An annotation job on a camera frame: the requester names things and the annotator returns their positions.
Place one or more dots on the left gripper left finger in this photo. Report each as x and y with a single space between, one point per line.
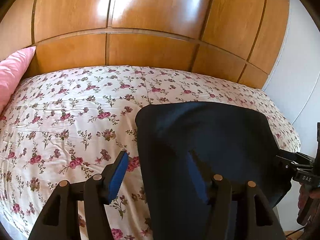
59 217

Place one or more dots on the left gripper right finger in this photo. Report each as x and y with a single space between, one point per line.
235 211

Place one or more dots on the black pants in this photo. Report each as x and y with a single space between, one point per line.
235 142

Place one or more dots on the person right hand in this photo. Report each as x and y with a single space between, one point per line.
304 194

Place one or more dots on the floral bed sheet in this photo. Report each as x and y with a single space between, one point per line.
71 123

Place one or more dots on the pink pillow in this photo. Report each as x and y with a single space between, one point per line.
12 70

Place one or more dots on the wooden wardrobe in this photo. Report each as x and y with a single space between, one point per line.
235 40

